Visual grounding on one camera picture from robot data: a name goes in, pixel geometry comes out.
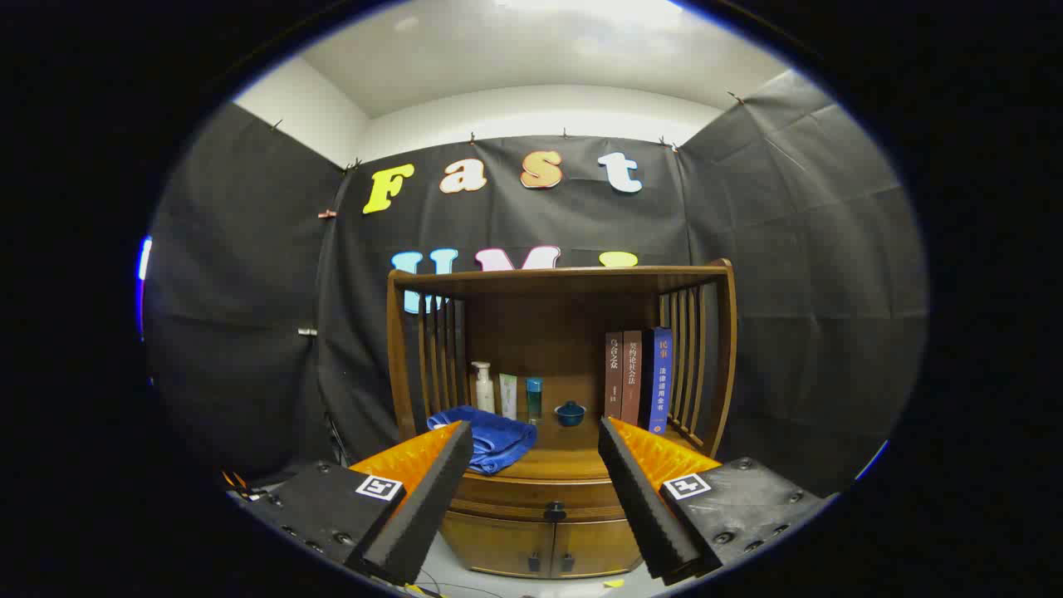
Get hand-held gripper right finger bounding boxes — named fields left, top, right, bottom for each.
left=598, top=415, right=835, bottom=586

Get wooden cabinet door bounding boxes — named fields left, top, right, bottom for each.
left=440, top=511, right=556, bottom=580
left=550, top=519, right=644, bottom=578

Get reddish brown book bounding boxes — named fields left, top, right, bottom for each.
left=621, top=331, right=644, bottom=427

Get white pump bottle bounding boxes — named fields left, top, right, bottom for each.
left=471, top=361, right=496, bottom=414

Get floor cables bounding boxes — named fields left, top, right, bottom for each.
left=414, top=569, right=503, bottom=598

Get blue book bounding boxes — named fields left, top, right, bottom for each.
left=641, top=326, right=674, bottom=435

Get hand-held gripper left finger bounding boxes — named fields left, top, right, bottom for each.
left=228, top=419, right=474, bottom=586

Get wooden countertop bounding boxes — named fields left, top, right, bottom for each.
left=415, top=419, right=707, bottom=483

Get blue folded towel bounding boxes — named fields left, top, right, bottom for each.
left=426, top=405, right=538, bottom=476

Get wooden cabinet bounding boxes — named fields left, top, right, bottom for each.
left=386, top=257, right=738, bottom=580

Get wooden drawer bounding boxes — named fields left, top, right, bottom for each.
left=451, top=473, right=629, bottom=526

